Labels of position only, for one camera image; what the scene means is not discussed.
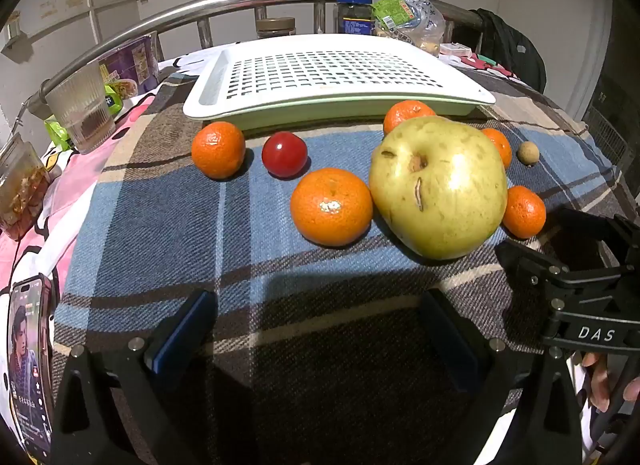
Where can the metal bed rail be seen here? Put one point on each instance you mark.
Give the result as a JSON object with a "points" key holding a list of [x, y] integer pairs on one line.
{"points": [[165, 20]]}

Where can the purple instant noodle container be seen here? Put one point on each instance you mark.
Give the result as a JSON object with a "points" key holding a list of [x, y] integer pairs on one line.
{"points": [[132, 67]]}

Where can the small orange tangerine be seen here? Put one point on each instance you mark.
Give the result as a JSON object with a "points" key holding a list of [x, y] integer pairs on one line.
{"points": [[218, 150], [523, 212], [406, 112], [501, 147]]}

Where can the small white box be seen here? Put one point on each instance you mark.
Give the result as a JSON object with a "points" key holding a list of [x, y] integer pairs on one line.
{"points": [[456, 49]]}

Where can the large orange tangerine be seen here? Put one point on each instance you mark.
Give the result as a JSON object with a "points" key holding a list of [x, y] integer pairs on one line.
{"points": [[331, 207]]}

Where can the smartphone with lit screen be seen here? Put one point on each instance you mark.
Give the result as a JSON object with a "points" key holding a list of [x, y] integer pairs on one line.
{"points": [[30, 365]]}

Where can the person's right hand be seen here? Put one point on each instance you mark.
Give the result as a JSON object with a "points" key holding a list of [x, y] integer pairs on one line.
{"points": [[597, 380]]}

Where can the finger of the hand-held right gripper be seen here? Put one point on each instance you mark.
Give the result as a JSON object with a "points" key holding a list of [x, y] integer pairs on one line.
{"points": [[530, 261], [621, 234]]}

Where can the small brown longan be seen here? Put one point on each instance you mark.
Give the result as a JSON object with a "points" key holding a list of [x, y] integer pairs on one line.
{"points": [[527, 153]]}

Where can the brown-lidded jar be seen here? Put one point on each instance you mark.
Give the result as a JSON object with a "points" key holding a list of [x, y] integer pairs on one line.
{"points": [[275, 28]]}

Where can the red cherry tomato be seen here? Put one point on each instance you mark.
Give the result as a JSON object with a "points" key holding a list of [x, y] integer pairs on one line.
{"points": [[284, 155]]}

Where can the large green apple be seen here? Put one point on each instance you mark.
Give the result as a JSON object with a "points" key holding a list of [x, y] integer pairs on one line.
{"points": [[437, 190]]}

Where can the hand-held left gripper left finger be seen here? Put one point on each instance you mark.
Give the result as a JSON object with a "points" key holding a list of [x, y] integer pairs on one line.
{"points": [[185, 332]]}

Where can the clear plastic bag green label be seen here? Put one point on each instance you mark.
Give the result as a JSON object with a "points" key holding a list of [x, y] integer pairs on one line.
{"points": [[410, 20]]}

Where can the pink white cartoon bed sheet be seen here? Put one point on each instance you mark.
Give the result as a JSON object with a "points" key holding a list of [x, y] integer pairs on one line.
{"points": [[75, 180]]}

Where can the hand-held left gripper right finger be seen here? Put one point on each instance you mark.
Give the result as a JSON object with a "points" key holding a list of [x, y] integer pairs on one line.
{"points": [[450, 337]]}

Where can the clear plastic food container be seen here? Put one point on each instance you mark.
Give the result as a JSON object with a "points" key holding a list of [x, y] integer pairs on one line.
{"points": [[20, 190]]}

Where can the blue-lidded jar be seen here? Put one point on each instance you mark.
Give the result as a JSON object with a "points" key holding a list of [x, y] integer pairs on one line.
{"points": [[354, 15]]}

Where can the black backpack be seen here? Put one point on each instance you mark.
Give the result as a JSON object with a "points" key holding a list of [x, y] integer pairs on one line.
{"points": [[510, 47]]}

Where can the white perforated plastic tray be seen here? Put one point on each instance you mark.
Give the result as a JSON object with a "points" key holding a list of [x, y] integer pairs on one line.
{"points": [[340, 70]]}

